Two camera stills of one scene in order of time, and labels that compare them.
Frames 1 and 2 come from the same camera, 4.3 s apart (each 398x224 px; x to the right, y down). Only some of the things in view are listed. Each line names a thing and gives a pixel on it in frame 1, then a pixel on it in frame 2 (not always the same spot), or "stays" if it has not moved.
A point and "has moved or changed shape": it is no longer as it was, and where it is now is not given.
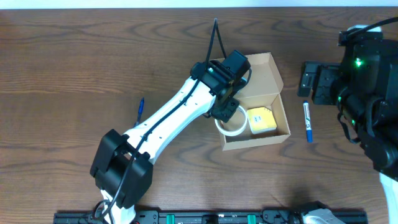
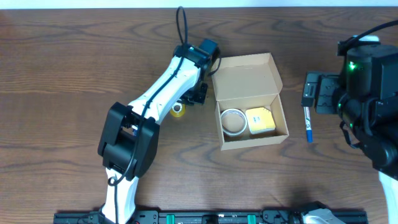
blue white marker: x=309 y=130 stays
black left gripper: x=226 y=109 → x=196 y=96
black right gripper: x=319 y=83 → x=311 y=90
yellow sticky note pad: x=260 y=119 stays
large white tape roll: x=230 y=134 has moved or changed shape
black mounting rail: x=203 y=217 stays
